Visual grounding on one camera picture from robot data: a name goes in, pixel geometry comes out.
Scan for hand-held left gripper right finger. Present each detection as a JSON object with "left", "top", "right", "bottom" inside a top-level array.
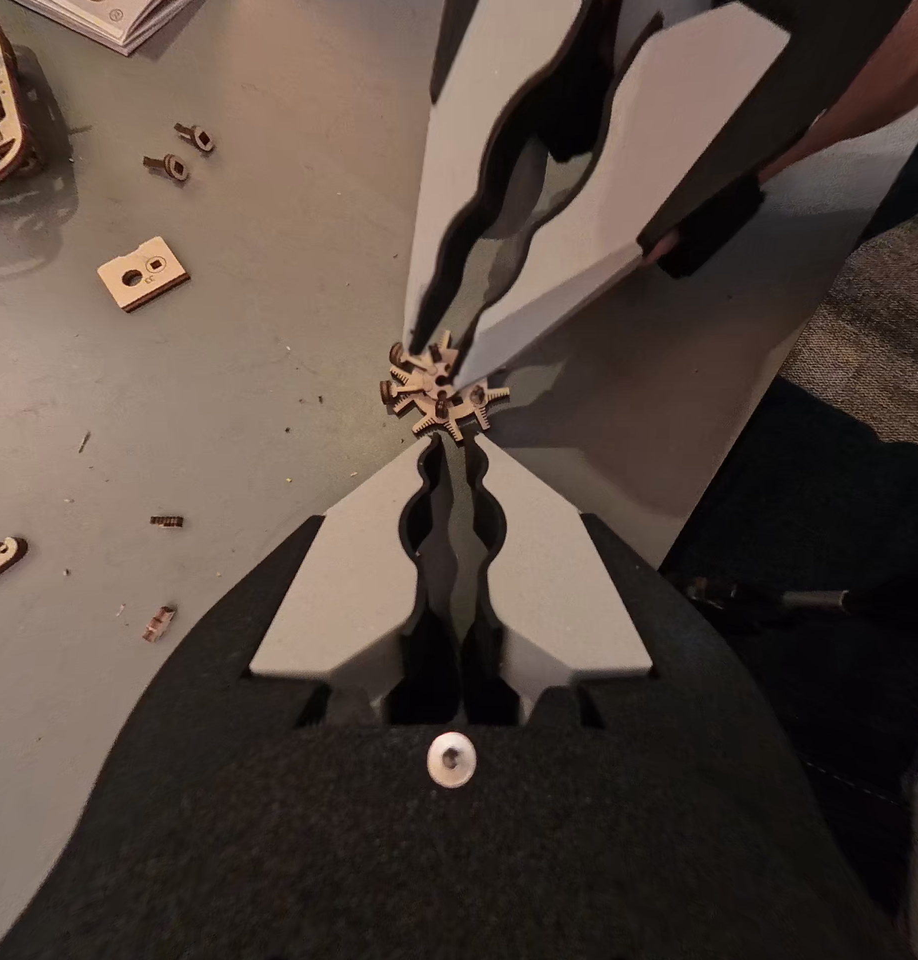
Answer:
[{"left": 459, "top": 431, "right": 653, "bottom": 725}]

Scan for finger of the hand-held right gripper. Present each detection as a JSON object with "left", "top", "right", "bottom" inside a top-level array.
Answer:
[
  {"left": 455, "top": 0, "right": 793, "bottom": 390},
  {"left": 402, "top": 0, "right": 583, "bottom": 354}
]

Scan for grey desk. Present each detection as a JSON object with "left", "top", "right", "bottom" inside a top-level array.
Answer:
[{"left": 0, "top": 0, "right": 918, "bottom": 909}]

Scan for square wooden plate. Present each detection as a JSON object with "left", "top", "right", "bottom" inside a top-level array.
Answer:
[{"left": 96, "top": 236, "right": 191, "bottom": 314}]

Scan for dark blue jeans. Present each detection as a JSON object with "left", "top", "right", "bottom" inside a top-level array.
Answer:
[{"left": 657, "top": 375, "right": 918, "bottom": 924}]

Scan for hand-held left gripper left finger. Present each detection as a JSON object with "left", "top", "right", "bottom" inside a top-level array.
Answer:
[{"left": 249, "top": 433, "right": 460, "bottom": 725}]

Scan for wooden spiked gear disc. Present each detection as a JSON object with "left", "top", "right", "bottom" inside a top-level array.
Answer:
[{"left": 380, "top": 328, "right": 512, "bottom": 444}]

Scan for instruction booklet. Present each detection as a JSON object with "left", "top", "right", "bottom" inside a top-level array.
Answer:
[{"left": 12, "top": 0, "right": 205, "bottom": 57}]

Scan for wooden model vehicle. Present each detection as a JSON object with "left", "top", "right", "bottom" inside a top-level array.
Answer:
[{"left": 0, "top": 0, "right": 43, "bottom": 195}]

